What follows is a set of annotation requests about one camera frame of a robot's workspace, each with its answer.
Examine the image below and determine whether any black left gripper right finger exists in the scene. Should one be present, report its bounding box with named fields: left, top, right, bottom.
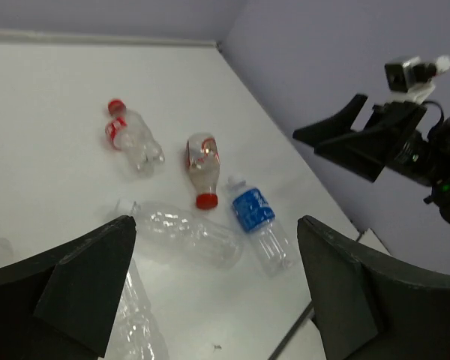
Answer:
left=297, top=215, right=450, bottom=359

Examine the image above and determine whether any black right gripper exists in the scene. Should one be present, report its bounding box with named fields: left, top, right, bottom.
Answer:
left=292, top=94, right=437, bottom=185

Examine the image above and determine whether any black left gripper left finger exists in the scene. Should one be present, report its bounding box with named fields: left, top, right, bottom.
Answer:
left=0, top=215, right=137, bottom=359

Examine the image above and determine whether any crushed clear plastic bottle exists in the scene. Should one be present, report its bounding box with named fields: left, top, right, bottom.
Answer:
left=105, top=260, right=170, bottom=360

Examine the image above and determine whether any blue label water bottle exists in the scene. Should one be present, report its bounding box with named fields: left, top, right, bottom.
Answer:
left=226, top=175, right=296, bottom=277

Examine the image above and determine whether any large clear plastic bottle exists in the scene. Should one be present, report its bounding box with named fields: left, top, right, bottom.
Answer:
left=114, top=199, right=243, bottom=269

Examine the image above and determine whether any red label clear bottle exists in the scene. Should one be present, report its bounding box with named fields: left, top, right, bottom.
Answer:
left=105, top=98, right=165, bottom=176

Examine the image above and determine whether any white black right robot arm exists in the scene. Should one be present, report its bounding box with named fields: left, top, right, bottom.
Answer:
left=292, top=94, right=450, bottom=224

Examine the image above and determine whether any red cap orange label bottle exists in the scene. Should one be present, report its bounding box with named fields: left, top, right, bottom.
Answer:
left=185, top=133, right=220, bottom=210

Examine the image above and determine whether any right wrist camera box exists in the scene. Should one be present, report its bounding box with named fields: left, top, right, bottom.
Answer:
left=384, top=55, right=450, bottom=104

